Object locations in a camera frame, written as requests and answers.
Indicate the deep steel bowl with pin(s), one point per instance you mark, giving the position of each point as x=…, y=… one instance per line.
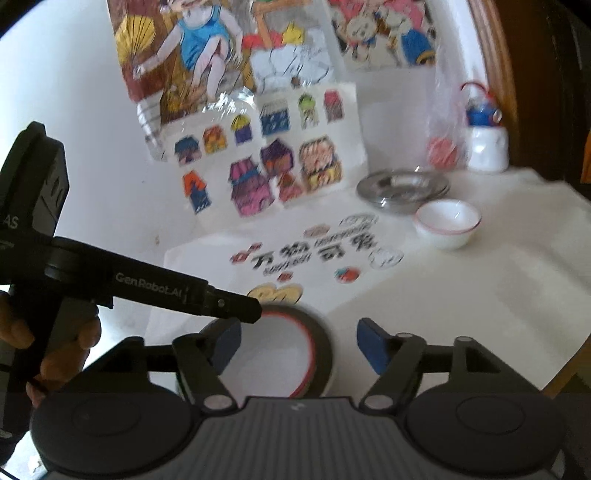
x=324, y=349

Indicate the white red-rimmed bowl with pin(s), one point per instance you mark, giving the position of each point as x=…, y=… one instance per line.
x=447, y=224
x=276, y=358

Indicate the shallow steel plate with sticker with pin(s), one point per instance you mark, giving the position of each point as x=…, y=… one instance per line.
x=402, y=192

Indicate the clear plastic bag red item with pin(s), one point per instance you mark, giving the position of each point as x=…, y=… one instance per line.
x=446, y=150

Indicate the girl on bench drawing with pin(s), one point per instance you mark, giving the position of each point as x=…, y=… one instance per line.
x=179, y=57

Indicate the white printed table mat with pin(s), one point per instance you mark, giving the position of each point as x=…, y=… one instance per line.
x=521, y=286

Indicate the white bottle blue red cap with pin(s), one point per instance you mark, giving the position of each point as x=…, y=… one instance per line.
x=487, y=139

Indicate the houses drawing paper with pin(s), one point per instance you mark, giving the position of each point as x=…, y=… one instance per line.
x=253, y=156

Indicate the person's left hand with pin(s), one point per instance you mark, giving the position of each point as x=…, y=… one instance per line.
x=61, y=365

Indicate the brown wooden door frame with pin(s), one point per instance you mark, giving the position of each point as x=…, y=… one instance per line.
x=499, y=70

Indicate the boy with teddy drawing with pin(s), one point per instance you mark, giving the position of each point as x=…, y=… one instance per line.
x=374, y=35

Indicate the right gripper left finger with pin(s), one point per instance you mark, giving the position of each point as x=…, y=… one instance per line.
x=201, y=358

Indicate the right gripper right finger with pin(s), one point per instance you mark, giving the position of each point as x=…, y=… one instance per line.
x=396, y=360

